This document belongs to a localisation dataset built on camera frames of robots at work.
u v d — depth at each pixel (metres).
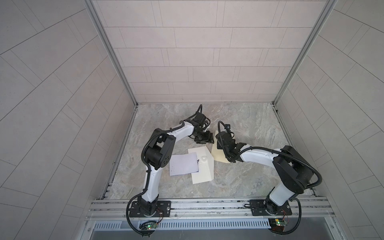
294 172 0.45
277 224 0.68
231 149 0.68
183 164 0.85
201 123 0.79
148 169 0.54
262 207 0.70
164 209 0.71
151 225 0.64
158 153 0.53
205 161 0.87
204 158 0.87
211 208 0.72
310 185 0.46
